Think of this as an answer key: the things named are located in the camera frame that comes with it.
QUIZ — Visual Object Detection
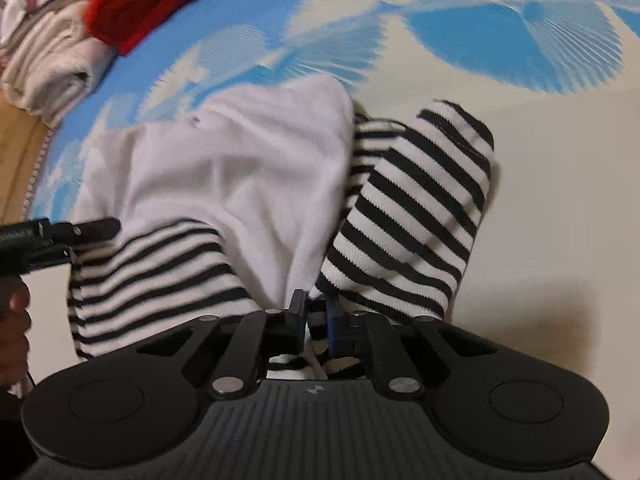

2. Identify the black white striped top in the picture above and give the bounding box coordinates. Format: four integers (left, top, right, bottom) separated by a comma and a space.
66, 72, 502, 382

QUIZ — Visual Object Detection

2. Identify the red folded blanket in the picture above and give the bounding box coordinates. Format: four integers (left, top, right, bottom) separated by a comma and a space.
85, 0, 262, 57

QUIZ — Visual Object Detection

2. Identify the person's left hand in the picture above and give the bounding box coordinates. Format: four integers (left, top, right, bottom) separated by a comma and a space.
0, 277, 32, 389

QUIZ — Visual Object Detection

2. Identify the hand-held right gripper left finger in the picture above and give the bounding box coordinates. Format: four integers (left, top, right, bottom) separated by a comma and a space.
132, 289, 308, 402

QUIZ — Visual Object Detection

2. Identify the blue patterned bed sheet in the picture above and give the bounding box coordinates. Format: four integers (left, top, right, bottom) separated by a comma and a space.
27, 0, 640, 392

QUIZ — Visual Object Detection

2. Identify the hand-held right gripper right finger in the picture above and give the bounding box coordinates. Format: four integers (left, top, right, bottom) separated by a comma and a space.
325, 296, 502, 402

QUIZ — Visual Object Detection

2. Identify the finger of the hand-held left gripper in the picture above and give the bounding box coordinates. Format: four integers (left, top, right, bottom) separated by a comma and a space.
70, 217, 122, 249

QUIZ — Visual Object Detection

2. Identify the wooden headboard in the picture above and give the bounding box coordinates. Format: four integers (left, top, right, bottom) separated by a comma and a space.
0, 92, 54, 224

